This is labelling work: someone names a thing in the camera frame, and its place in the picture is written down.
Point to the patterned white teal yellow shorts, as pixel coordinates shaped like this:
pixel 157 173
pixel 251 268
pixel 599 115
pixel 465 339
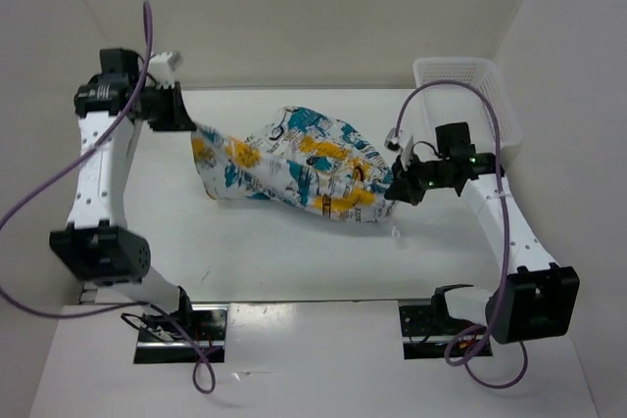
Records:
pixel 304 160

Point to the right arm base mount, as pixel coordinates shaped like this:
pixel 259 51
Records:
pixel 426 329

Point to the white plastic basket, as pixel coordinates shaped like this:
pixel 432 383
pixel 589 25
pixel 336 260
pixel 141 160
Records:
pixel 473 91

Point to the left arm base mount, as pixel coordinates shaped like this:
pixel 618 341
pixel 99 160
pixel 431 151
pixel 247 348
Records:
pixel 163 345

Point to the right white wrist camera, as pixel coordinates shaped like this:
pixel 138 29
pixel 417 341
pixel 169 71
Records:
pixel 401 143

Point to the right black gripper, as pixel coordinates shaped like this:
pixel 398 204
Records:
pixel 404 187

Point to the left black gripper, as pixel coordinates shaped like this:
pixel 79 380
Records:
pixel 179 118

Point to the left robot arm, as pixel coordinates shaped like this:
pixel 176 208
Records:
pixel 111 108

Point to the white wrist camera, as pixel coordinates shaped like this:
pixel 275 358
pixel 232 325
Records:
pixel 401 143
pixel 162 68

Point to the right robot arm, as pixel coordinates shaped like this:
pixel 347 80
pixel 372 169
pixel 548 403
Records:
pixel 536 296

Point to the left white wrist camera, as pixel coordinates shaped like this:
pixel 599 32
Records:
pixel 162 68

